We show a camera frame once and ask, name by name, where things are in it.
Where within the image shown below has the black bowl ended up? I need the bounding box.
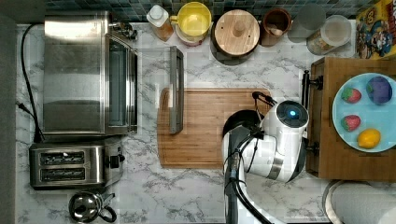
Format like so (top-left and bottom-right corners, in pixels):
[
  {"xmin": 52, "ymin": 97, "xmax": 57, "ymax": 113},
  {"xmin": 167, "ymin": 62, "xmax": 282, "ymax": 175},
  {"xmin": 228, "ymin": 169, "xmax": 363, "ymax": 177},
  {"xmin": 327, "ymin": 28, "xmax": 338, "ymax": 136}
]
[{"xmin": 222, "ymin": 109, "xmax": 264, "ymax": 135}]

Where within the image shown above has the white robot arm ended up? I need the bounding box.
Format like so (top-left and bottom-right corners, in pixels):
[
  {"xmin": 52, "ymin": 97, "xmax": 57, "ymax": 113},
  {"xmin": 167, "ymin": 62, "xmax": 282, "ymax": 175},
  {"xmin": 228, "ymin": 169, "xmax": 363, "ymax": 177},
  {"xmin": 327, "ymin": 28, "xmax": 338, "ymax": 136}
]
[{"xmin": 221, "ymin": 101, "xmax": 309, "ymax": 224}]

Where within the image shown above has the wooden cutting board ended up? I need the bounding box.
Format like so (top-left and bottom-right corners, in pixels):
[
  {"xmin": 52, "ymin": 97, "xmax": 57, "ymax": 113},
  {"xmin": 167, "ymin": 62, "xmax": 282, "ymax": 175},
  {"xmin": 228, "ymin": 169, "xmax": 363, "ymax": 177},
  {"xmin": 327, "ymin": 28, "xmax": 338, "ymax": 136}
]
[{"xmin": 157, "ymin": 88, "xmax": 269, "ymax": 169}]

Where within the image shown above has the toaster oven glass door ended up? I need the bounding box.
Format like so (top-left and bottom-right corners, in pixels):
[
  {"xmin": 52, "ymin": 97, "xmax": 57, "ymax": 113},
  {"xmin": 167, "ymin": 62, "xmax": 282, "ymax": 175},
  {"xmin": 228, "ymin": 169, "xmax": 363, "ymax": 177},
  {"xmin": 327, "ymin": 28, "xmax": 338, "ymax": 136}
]
[{"xmin": 137, "ymin": 46, "xmax": 185, "ymax": 134}]

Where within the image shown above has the pink cup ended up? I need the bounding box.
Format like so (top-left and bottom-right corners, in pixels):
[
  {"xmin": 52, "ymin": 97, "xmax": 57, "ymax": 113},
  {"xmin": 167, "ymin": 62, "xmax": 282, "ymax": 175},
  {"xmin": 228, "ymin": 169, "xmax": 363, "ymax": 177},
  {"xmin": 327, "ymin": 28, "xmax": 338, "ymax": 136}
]
[{"xmin": 175, "ymin": 25, "xmax": 205, "ymax": 47}]

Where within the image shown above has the dark canister wooden lid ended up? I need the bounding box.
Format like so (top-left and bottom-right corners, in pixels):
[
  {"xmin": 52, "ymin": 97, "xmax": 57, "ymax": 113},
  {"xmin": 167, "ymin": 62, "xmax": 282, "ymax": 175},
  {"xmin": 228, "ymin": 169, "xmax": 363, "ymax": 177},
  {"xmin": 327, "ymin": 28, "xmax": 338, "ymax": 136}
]
[{"xmin": 210, "ymin": 9, "xmax": 260, "ymax": 65}]

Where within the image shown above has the yellow mug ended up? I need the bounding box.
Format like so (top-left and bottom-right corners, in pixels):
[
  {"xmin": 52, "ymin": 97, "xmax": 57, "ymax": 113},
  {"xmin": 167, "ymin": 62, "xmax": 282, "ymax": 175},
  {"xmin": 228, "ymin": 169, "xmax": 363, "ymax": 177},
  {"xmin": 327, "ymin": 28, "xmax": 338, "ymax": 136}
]
[{"xmin": 170, "ymin": 2, "xmax": 212, "ymax": 37}]

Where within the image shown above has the orange bottle white cap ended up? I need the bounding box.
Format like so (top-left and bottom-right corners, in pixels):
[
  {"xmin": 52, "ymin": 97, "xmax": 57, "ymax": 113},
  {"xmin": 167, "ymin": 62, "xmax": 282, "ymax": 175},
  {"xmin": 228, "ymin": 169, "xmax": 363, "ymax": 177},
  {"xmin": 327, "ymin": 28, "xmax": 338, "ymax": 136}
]
[{"xmin": 147, "ymin": 5, "xmax": 174, "ymax": 42}]

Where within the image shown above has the stainless steel toaster oven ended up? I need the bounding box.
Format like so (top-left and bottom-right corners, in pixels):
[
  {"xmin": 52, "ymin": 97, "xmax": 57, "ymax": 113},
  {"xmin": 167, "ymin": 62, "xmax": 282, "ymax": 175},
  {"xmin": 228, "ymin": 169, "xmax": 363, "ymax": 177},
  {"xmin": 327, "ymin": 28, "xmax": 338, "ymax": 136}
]
[{"xmin": 43, "ymin": 11, "xmax": 137, "ymax": 136}]

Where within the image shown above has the brown utensil holder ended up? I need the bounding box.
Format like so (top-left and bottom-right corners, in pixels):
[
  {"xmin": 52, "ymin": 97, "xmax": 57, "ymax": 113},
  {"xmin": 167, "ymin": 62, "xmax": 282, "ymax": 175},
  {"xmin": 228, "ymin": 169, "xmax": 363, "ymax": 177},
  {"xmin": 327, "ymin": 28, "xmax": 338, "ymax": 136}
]
[{"xmin": 261, "ymin": 8, "xmax": 291, "ymax": 47}]

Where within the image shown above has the wooden drawer box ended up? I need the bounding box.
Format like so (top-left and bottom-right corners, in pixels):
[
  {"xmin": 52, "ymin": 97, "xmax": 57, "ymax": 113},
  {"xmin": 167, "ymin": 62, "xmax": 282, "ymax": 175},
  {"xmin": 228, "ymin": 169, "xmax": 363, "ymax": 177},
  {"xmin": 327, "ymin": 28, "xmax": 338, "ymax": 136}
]
[{"xmin": 305, "ymin": 57, "xmax": 396, "ymax": 183}]

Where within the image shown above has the grey round lid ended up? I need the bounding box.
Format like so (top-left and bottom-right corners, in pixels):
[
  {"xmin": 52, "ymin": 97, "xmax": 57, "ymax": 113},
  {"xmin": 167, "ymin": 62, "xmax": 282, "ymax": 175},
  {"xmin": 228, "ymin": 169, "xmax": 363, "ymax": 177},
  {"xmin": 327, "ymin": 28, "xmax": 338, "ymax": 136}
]
[{"xmin": 288, "ymin": 3, "xmax": 326, "ymax": 43}]

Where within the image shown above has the stainless steel kettle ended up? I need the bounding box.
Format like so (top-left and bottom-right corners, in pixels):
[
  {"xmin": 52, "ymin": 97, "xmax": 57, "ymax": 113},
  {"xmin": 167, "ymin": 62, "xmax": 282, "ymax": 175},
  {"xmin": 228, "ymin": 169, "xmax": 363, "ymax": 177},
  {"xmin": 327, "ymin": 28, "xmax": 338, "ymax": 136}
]
[{"xmin": 68, "ymin": 191, "xmax": 117, "ymax": 223}]

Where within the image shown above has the toy strawberry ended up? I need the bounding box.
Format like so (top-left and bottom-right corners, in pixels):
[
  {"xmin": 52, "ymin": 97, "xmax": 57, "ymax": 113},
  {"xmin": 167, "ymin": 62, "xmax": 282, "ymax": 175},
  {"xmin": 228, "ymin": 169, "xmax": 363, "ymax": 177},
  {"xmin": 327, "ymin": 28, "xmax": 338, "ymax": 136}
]
[
  {"xmin": 341, "ymin": 115, "xmax": 361, "ymax": 132},
  {"xmin": 341, "ymin": 88, "xmax": 361, "ymax": 104}
]

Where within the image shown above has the glass jar with cereal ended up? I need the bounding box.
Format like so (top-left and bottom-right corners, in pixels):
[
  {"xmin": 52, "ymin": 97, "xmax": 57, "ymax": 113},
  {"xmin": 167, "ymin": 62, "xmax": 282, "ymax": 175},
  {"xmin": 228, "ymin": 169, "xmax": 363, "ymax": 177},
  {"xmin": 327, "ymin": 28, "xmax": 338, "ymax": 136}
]
[{"xmin": 306, "ymin": 15, "xmax": 352, "ymax": 55}]

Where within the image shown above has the toy orange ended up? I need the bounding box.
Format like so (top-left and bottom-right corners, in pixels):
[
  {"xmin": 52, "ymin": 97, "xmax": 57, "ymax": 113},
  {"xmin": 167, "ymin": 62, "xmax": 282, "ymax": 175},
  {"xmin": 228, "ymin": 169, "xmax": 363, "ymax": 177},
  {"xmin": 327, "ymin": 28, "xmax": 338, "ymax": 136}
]
[{"xmin": 358, "ymin": 129, "xmax": 381, "ymax": 148}]

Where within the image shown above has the purple toy eggplant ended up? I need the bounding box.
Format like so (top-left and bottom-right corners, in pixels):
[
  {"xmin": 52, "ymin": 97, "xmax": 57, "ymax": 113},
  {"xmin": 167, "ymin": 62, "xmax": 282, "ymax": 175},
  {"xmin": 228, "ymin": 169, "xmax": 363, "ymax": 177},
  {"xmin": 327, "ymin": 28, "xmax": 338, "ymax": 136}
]
[{"xmin": 366, "ymin": 77, "xmax": 392, "ymax": 105}]

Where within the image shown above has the light blue plate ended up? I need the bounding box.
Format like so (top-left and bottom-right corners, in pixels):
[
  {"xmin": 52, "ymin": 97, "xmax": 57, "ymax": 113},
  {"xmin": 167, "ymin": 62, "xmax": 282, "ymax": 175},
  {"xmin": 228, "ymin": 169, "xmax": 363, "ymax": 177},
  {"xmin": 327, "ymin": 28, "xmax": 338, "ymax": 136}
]
[{"xmin": 332, "ymin": 73, "xmax": 396, "ymax": 153}]

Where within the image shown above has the cereal box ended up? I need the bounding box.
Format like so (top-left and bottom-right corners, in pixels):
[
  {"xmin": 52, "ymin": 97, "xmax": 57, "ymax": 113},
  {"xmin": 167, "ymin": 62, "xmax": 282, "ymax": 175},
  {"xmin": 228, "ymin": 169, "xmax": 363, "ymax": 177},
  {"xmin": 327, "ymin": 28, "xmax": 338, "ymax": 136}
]
[{"xmin": 356, "ymin": 0, "xmax": 396, "ymax": 60}]

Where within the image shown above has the black power cable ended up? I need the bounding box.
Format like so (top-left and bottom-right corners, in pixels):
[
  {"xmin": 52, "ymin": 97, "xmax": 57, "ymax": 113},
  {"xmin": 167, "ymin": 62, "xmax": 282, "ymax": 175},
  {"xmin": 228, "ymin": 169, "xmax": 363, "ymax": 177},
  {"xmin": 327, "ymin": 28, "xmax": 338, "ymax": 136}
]
[{"xmin": 15, "ymin": 22, "xmax": 46, "ymax": 144}]

